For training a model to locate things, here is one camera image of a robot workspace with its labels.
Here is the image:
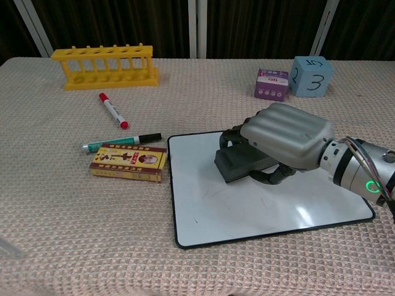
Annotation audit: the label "green marker with black cap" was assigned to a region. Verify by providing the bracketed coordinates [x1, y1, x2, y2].
[81, 133, 163, 154]

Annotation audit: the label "white partition post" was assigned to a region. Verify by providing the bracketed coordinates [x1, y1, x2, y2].
[188, 0, 209, 59]
[309, 0, 341, 59]
[13, 0, 56, 59]

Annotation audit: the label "yellow test tube rack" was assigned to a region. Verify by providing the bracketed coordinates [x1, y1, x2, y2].
[50, 44, 160, 92]

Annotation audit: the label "red marker pen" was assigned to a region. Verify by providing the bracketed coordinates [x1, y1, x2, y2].
[98, 92, 131, 130]

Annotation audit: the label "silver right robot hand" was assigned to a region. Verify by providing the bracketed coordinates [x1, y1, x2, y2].
[218, 103, 336, 186]

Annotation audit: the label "purple small box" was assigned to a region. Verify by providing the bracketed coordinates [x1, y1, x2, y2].
[254, 68, 290, 103]

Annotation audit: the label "beige woven tablecloth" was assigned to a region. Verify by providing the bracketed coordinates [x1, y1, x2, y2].
[0, 56, 395, 296]

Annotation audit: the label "red and gold card box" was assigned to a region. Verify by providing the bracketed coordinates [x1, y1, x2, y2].
[89, 142, 168, 184]

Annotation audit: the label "blue numbered foam cube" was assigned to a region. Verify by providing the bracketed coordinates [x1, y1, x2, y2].
[288, 55, 336, 98]

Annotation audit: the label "black-framed whiteboard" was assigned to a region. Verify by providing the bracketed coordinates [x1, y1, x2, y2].
[167, 130, 376, 250]

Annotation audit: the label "grey whiteboard eraser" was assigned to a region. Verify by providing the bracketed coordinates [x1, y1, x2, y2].
[213, 144, 279, 184]

